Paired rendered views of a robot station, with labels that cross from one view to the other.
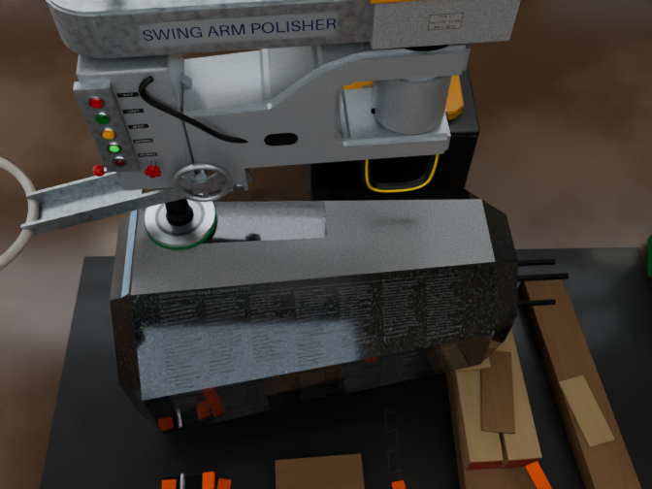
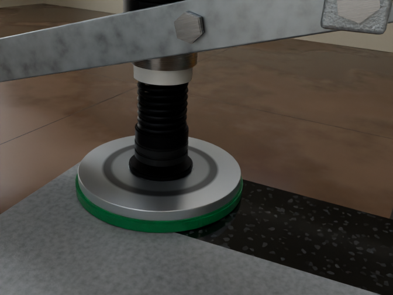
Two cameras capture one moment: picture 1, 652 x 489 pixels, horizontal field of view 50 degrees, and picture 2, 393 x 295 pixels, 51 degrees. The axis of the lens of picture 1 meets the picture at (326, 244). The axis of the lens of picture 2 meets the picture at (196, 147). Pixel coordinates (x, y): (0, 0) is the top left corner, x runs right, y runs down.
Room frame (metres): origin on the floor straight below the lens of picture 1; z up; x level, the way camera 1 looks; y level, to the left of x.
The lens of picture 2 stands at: (0.79, 0.21, 1.09)
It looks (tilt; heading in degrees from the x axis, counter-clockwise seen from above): 25 degrees down; 24
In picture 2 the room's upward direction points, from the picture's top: 4 degrees clockwise
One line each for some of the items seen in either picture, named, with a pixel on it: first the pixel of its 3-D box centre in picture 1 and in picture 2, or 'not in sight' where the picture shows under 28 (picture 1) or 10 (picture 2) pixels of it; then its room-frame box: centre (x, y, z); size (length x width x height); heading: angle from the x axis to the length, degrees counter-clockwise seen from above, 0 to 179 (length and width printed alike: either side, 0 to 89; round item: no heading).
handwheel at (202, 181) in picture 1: (202, 172); not in sight; (1.11, 0.31, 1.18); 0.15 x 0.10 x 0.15; 95
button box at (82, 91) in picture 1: (109, 129); not in sight; (1.10, 0.50, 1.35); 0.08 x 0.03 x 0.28; 95
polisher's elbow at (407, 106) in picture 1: (410, 81); not in sight; (1.28, -0.21, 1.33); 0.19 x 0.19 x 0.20
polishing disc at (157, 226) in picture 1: (179, 216); (161, 170); (1.22, 0.44, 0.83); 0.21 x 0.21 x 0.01
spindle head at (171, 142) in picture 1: (179, 104); not in sight; (1.22, 0.36, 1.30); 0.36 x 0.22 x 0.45; 95
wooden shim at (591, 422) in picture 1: (585, 410); not in sight; (0.85, -0.94, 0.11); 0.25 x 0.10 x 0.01; 15
